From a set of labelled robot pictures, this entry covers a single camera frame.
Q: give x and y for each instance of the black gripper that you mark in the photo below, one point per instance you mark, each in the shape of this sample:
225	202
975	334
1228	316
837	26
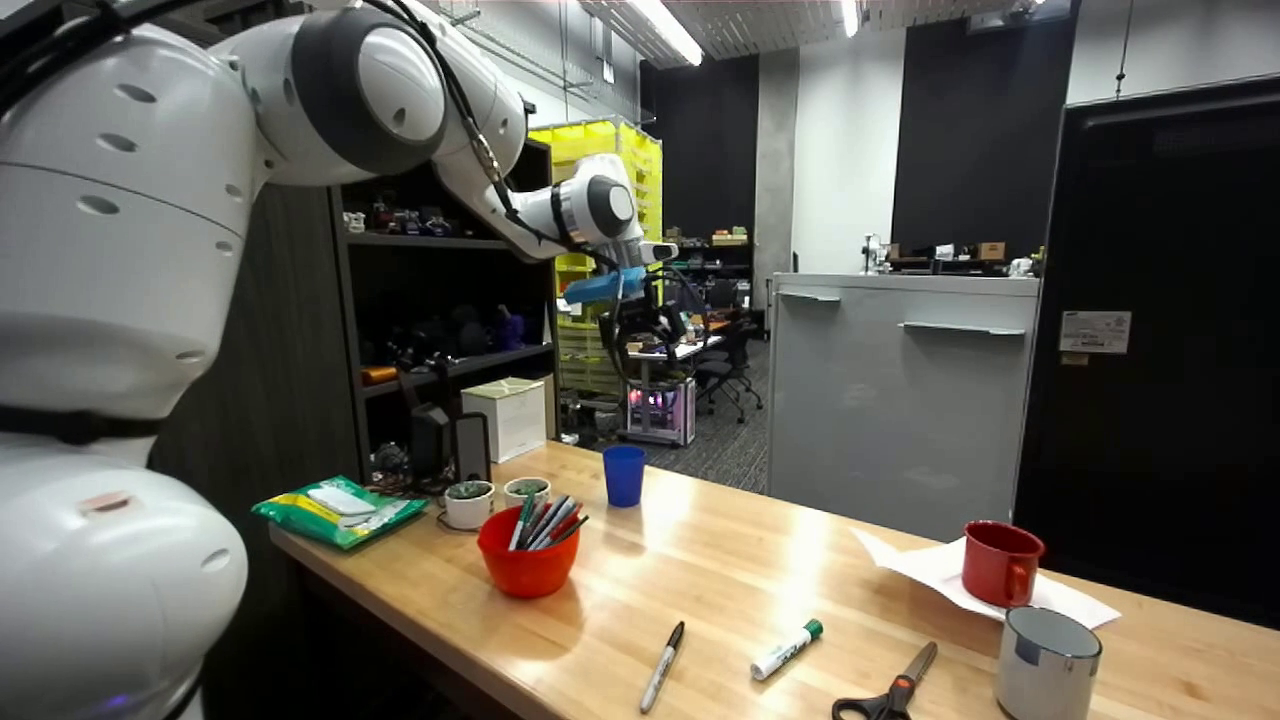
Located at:
636	320

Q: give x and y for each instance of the blue plastic cup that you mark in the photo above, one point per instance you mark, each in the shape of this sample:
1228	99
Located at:
626	479

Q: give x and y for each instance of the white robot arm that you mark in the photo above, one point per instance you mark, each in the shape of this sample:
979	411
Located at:
120	266

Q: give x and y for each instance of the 3d printer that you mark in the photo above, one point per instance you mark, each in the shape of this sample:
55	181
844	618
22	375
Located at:
663	411

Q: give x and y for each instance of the bundle of pens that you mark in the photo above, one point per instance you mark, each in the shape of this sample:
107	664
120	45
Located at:
544	522

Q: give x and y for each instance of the black speaker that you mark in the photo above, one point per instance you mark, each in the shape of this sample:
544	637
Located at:
472	444
429	444

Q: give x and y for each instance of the red bowl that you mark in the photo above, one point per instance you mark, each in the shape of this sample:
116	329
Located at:
526	568

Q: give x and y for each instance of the black marker pen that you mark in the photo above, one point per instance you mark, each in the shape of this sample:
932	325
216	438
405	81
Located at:
663	664

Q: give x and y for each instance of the white marker green cap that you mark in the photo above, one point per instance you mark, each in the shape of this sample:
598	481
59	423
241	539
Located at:
784	648

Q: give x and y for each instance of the long ceiling light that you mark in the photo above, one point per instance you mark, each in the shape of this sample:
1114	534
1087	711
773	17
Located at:
667	30

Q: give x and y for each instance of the white paper sheet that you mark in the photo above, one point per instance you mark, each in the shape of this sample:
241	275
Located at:
921	567

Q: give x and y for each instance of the green wipes packet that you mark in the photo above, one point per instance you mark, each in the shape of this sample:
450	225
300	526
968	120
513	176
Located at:
338	511

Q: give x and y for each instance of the short ceiling light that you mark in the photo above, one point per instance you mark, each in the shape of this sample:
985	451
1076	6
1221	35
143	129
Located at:
844	17

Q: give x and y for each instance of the red mug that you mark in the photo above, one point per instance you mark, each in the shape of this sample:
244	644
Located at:
1002	563

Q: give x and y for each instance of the black scissors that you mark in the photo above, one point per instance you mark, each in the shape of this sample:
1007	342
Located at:
884	689

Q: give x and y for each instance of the white label sign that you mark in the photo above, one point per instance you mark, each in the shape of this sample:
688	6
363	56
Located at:
1098	329

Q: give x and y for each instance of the grey metal can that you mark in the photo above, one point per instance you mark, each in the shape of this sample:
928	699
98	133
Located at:
1048	664

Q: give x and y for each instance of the large black cabinet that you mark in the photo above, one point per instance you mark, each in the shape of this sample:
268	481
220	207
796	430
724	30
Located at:
1172	345

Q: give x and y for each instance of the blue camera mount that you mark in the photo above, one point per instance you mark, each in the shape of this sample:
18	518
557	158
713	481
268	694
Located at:
605	285

